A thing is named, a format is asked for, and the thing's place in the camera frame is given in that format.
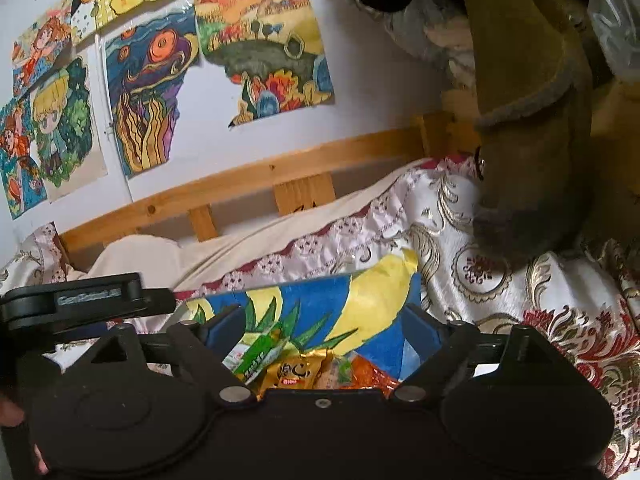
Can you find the white and green snack packet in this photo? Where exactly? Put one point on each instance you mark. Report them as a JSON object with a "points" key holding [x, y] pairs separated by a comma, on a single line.
{"points": [[255, 355]]}

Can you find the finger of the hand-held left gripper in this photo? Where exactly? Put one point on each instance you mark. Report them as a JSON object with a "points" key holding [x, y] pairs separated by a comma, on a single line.
{"points": [[160, 300]]}

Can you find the floral satin blanket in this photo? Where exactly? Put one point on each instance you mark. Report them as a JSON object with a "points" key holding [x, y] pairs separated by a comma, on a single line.
{"points": [[550, 310]]}

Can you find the grey shallow tray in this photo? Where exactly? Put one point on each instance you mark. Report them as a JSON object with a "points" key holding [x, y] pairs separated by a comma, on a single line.
{"points": [[325, 310]]}

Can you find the red-haired girl wall drawing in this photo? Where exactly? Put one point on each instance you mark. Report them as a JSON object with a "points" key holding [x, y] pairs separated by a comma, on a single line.
{"points": [[17, 160]]}

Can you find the swirly seaweed wall drawing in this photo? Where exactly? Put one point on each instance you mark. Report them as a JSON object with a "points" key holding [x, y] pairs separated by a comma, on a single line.
{"points": [[150, 90]]}

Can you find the grey patterned cloth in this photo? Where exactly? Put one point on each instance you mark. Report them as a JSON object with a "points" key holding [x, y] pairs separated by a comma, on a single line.
{"points": [[430, 35]]}

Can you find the olive brown trousers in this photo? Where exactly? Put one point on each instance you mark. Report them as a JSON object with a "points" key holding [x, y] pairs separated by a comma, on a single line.
{"points": [[525, 110]]}

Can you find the wooden bed frame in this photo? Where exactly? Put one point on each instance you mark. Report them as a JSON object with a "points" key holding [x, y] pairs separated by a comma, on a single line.
{"points": [[300, 165]]}

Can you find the orange snack packet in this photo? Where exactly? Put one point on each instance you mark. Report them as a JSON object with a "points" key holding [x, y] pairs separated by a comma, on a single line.
{"points": [[370, 375]]}

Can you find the gold snack packet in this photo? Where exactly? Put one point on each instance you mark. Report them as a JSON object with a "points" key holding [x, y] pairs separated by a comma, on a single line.
{"points": [[295, 370]]}

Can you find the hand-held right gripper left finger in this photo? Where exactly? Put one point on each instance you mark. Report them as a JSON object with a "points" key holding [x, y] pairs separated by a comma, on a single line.
{"points": [[225, 332]]}

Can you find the orange-haired figure wall drawing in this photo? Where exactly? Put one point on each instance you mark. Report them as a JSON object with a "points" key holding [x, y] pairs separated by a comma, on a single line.
{"points": [[45, 45]]}

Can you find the person's left hand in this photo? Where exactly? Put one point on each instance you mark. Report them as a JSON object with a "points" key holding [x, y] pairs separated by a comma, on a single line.
{"points": [[11, 414]]}

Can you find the landscape wall drawing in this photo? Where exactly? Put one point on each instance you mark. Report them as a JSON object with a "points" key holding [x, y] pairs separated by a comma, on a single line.
{"points": [[260, 45]]}

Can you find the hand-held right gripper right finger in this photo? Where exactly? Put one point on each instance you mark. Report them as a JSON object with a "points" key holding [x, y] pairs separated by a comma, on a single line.
{"points": [[417, 340]]}

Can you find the white pillow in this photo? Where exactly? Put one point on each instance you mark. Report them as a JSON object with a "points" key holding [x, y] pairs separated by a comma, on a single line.
{"points": [[240, 250]]}

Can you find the blond child wall drawing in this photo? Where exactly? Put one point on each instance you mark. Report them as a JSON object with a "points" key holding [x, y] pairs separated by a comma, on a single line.
{"points": [[65, 125]]}

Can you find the clear plastic bag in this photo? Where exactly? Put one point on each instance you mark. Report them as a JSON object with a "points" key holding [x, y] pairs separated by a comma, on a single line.
{"points": [[617, 20]]}

